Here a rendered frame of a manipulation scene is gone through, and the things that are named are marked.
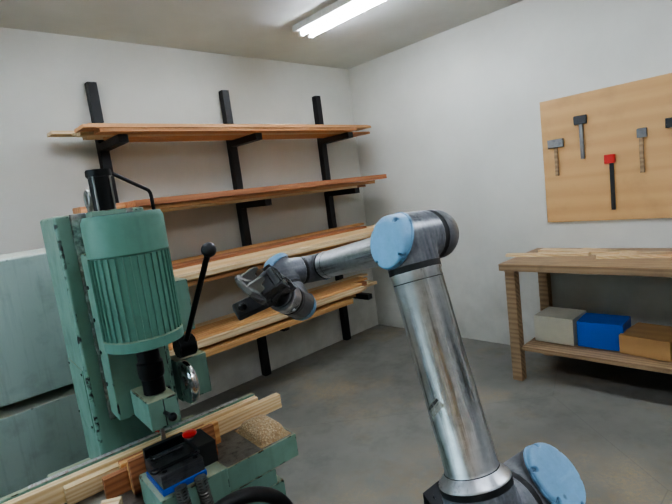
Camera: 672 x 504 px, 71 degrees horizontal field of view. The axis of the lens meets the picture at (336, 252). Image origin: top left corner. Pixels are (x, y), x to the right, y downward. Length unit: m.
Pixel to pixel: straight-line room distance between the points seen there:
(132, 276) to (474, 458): 0.80
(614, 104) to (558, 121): 0.37
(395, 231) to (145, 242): 0.54
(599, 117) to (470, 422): 3.03
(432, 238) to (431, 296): 0.13
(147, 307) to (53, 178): 2.45
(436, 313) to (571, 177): 2.96
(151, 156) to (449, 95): 2.48
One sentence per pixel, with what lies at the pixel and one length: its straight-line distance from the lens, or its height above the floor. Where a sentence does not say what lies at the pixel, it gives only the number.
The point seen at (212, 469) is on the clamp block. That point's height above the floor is 0.96.
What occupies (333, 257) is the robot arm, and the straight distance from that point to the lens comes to 1.41.
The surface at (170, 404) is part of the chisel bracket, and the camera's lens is 1.22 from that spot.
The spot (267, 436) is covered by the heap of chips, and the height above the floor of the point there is 0.92.
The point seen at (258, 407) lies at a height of 0.93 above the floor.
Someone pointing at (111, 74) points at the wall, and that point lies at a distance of 3.75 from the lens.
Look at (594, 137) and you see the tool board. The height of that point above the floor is 1.63.
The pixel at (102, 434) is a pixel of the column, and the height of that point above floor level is 0.95.
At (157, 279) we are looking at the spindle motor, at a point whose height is 1.35.
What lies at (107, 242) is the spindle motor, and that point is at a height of 1.45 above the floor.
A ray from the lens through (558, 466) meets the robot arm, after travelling 1.22.
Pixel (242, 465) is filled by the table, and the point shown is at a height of 0.89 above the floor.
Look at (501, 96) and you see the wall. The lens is 4.10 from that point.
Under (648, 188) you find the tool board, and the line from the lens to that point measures 3.73.
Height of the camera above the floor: 1.49
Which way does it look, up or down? 7 degrees down
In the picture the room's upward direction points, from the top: 7 degrees counter-clockwise
